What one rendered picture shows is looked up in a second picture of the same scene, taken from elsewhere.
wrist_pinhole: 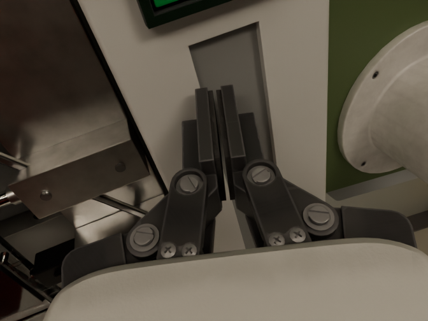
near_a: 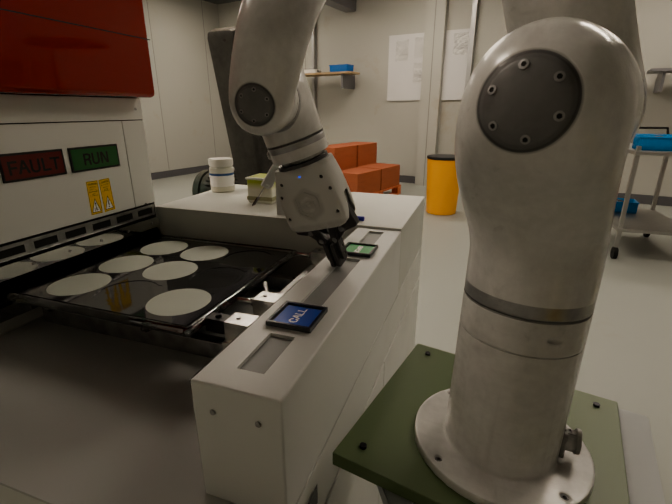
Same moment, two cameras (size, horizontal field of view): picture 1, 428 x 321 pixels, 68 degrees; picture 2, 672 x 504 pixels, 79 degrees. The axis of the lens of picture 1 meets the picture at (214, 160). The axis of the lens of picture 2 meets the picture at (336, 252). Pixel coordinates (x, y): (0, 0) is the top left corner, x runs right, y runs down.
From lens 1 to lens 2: 0.71 m
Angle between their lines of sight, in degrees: 112
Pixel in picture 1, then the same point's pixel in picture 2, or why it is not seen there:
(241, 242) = (311, 289)
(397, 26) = not seen: hidden behind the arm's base
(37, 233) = (189, 369)
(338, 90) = (422, 396)
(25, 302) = (184, 321)
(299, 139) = (357, 275)
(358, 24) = (441, 374)
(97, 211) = not seen: hidden behind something
